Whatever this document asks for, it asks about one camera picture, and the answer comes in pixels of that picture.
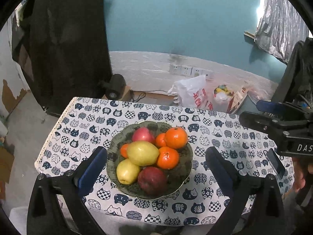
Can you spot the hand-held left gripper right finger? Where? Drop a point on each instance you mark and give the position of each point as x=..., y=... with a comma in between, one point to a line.
x=220, y=171

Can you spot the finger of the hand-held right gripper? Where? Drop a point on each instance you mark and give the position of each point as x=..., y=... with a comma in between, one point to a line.
x=256, y=122
x=269, y=106

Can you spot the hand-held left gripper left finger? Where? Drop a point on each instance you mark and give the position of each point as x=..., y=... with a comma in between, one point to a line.
x=93, y=169

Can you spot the yellow pear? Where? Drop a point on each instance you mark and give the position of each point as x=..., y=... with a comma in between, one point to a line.
x=127, y=172
x=143, y=153

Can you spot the small tangerine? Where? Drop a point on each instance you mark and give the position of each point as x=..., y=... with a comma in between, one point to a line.
x=124, y=151
x=161, y=140

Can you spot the green glass bowl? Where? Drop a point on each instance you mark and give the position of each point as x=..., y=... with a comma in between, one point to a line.
x=181, y=175

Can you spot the large orange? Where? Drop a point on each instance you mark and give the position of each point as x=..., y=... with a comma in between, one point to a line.
x=176, y=137
x=167, y=158

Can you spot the bright red apple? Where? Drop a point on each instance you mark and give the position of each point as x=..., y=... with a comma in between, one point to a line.
x=143, y=135

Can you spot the dark red apple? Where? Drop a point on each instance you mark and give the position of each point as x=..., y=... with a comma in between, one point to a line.
x=152, y=181

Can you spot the person's right hand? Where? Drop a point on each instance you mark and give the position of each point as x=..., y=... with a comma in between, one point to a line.
x=299, y=176

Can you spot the grey-blue trash bin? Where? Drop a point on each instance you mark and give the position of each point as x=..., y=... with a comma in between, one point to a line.
x=248, y=106

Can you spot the black phone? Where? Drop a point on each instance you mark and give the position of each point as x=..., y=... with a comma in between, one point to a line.
x=275, y=162

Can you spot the cardboard scraps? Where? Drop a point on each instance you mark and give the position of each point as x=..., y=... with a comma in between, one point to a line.
x=238, y=98

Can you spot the cat print tablecloth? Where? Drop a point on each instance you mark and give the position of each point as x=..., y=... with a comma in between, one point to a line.
x=73, y=137

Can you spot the grey hanging jacket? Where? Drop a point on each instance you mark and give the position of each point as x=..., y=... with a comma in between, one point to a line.
x=296, y=73

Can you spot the red and white bag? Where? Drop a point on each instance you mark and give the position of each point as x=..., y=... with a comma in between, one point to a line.
x=221, y=98

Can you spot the wooden board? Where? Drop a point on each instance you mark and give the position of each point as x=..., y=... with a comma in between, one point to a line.
x=250, y=36

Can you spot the white plastic bag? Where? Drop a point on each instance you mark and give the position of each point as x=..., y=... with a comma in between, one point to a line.
x=189, y=90

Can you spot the brown cardboard box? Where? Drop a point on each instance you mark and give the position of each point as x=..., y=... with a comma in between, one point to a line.
x=6, y=164

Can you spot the black cylindrical speaker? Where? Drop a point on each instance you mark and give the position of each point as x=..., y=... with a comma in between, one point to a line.
x=116, y=83

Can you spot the grey striped cloth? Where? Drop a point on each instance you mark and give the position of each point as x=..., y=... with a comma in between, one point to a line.
x=278, y=17

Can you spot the white wall socket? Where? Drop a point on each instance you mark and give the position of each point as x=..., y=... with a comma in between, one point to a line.
x=175, y=69
x=197, y=72
x=207, y=74
x=186, y=70

